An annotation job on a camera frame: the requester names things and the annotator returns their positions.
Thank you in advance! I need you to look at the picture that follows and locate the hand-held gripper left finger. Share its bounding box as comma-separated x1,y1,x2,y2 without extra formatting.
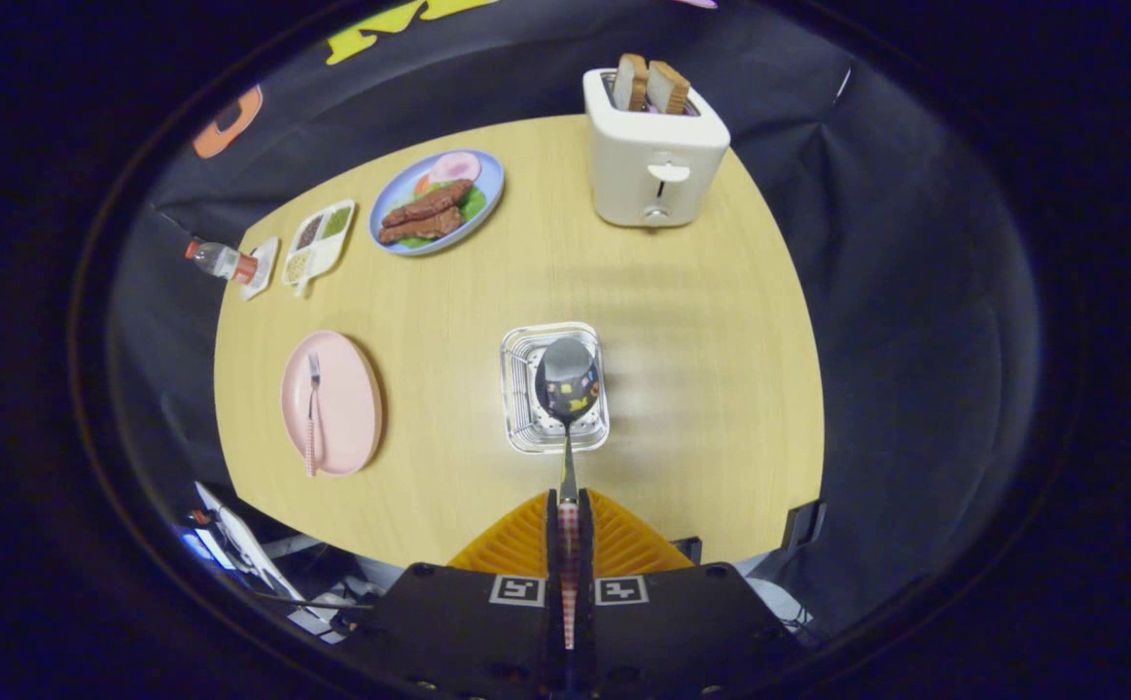
332,489,566,700

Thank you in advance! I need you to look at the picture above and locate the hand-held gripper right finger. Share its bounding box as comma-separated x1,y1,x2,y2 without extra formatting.
577,489,809,700

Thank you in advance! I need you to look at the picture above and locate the metal spoon checkered handle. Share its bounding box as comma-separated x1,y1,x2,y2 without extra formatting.
534,337,601,650

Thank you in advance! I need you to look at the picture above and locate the metal fork checkered handle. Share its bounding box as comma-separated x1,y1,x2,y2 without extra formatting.
304,352,323,478

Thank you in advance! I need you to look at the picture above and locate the pink round plate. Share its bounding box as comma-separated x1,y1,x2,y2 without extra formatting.
280,330,383,477

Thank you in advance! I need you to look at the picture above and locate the white flat panel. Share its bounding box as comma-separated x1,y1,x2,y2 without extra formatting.
191,481,303,604

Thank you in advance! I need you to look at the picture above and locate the brown sausage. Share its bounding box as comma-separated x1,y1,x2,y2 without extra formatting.
380,178,476,229
377,205,465,244

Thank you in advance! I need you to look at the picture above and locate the white divided bean tray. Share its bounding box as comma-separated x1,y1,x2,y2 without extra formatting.
280,199,356,298

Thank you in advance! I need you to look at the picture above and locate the blue oval plate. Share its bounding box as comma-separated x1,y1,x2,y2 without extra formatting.
368,149,506,257

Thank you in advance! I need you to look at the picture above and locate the black backdrop cloth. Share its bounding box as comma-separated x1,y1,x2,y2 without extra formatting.
108,0,1043,643

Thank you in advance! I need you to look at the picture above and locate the pink ham slice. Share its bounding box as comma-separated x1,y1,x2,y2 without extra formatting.
427,152,482,186

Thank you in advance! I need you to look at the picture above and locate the white square coaster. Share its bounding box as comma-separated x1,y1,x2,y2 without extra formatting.
239,236,280,300

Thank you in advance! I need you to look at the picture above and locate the white toaster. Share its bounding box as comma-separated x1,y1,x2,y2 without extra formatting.
583,68,731,229

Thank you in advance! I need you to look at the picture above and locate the clear water bottle red label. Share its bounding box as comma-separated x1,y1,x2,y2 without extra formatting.
185,239,260,285

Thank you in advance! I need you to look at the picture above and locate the toast bread slice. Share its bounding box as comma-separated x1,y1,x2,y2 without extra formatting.
612,53,650,112
645,60,691,116

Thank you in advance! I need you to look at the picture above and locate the metal wire basket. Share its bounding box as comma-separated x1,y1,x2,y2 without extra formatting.
500,322,612,456

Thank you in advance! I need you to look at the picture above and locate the black flat bracket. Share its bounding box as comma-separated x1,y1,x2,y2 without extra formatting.
784,501,829,555

